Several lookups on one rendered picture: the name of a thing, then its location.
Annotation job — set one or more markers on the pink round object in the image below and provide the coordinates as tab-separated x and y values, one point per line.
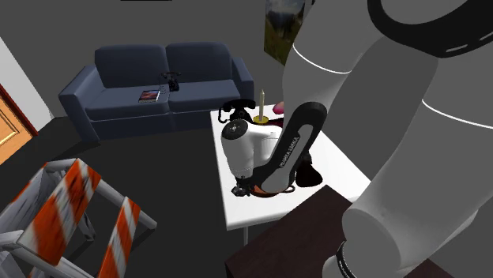
279	108

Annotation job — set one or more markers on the cream candle in yellow holder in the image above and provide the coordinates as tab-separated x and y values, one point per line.
261	106

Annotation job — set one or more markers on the orange round object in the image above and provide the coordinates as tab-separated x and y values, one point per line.
264	191

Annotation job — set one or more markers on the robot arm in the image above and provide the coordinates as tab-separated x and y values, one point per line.
389	127

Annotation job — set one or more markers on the landscape wall picture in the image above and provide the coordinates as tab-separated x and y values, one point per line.
281	30

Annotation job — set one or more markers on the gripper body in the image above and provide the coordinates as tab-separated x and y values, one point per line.
240	190

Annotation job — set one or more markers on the black rotary telephone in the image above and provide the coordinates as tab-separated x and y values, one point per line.
238	109

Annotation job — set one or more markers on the white table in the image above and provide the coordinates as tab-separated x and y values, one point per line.
250	210

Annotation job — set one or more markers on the orange and white barrier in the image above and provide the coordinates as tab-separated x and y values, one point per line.
57	215

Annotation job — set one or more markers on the dark blue sofa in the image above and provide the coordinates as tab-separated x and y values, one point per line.
127	104

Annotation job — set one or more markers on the orange wooden door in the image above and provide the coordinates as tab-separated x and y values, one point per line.
9	129

